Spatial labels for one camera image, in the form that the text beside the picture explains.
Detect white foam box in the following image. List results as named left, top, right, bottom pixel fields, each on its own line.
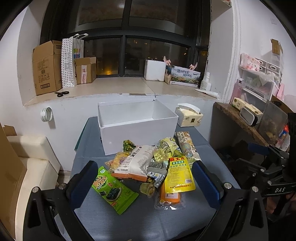
left=144, top=60, right=166, bottom=82

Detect small open cardboard box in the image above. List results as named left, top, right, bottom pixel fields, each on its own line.
left=75, top=57, right=96, bottom=84

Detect green seaweed snack bag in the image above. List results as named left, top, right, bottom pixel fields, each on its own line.
left=92, top=166, right=139, bottom=215

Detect white storage box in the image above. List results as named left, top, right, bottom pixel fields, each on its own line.
left=97, top=96, right=178, bottom=155

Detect flat cardboard sheet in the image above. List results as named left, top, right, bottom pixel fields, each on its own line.
left=0, top=128, right=27, bottom=237

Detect illustrated chips bag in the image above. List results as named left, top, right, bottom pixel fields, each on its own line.
left=175, top=132, right=201, bottom=168

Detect black scissors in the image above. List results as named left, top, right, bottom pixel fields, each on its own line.
left=55, top=91, right=69, bottom=97

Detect small jelly cup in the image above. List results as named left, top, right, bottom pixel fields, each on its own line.
left=139, top=183, right=155, bottom=198

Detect tissue paper pack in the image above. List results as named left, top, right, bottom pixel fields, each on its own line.
left=175, top=103, right=203, bottom=127

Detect grey seaweed packet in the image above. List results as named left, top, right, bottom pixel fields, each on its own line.
left=147, top=162, right=167, bottom=188

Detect tall cardboard box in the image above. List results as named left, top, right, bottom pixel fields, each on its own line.
left=33, top=40, right=62, bottom=95

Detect printed landscape carton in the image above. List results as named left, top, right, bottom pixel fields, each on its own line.
left=163, top=56, right=201, bottom=88

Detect white plastic bottle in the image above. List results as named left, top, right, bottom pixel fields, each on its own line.
left=200, top=72, right=211, bottom=91

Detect clear drawer organizer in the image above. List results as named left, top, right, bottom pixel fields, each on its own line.
left=231, top=53, right=283, bottom=111

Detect yellow snack pouch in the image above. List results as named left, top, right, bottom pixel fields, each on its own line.
left=164, top=156, right=196, bottom=194

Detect white tape roll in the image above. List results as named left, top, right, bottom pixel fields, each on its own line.
left=40, top=107, right=53, bottom=122

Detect orange flying cake pack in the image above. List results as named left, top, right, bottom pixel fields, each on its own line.
left=154, top=184, right=186, bottom=210

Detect white beige snack bag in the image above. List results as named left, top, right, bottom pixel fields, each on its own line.
left=111, top=145, right=156, bottom=182

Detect brown side shelf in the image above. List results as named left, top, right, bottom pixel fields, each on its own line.
left=209, top=102, right=268, bottom=150

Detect white alarm clock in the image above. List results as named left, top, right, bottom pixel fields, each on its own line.
left=239, top=107, right=258, bottom=126

